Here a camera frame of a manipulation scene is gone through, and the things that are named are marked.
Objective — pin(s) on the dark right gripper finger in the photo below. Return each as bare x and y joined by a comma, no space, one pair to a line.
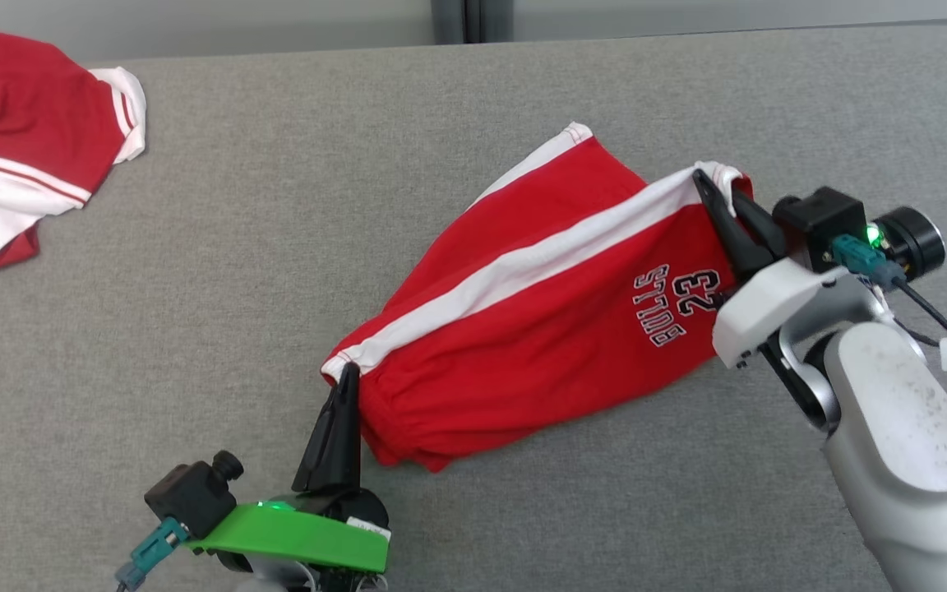
728,234
761,230

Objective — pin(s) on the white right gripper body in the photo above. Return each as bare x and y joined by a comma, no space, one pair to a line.
778,300

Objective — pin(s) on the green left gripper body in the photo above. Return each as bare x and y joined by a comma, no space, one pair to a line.
301,534

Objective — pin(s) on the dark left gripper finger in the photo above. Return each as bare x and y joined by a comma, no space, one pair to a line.
348,444
319,460

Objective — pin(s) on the red white-striped Bulls shorts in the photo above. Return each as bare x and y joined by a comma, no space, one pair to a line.
539,329

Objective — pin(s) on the red white-sleeved jersey shirt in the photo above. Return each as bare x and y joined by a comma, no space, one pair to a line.
21,115

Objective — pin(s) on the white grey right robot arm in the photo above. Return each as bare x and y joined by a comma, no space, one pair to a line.
901,444

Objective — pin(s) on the grey fabric sofa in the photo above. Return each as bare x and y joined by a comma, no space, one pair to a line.
194,370

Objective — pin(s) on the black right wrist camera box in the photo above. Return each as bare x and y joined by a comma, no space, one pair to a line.
819,218

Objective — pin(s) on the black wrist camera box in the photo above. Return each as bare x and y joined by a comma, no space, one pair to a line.
819,218
190,493

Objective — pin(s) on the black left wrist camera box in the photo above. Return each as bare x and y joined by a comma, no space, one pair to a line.
190,493

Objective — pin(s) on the grey wall rail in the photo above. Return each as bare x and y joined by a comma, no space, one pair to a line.
473,20

